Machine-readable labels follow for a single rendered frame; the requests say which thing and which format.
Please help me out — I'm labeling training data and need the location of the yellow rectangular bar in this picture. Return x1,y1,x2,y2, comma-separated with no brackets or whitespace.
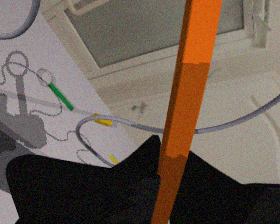
91,113,112,126

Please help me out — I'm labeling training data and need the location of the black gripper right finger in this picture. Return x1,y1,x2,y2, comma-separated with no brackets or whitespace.
169,149,280,224

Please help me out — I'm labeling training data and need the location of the orange handle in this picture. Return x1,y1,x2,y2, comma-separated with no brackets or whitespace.
150,0,222,224

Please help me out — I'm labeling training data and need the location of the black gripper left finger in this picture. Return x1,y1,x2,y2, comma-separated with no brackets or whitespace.
5,134,161,224

